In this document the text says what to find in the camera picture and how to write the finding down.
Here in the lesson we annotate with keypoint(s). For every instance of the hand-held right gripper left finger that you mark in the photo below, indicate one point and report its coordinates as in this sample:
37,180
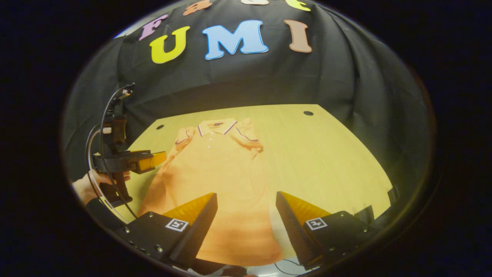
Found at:
200,231

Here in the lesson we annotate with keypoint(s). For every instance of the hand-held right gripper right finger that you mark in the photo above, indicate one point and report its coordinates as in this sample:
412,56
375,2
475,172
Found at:
292,231

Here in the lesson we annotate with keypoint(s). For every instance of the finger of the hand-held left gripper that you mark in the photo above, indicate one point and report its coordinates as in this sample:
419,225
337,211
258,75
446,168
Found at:
152,161

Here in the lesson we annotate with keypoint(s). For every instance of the orange polo T-shirt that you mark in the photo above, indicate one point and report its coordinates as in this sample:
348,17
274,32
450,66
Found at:
215,173

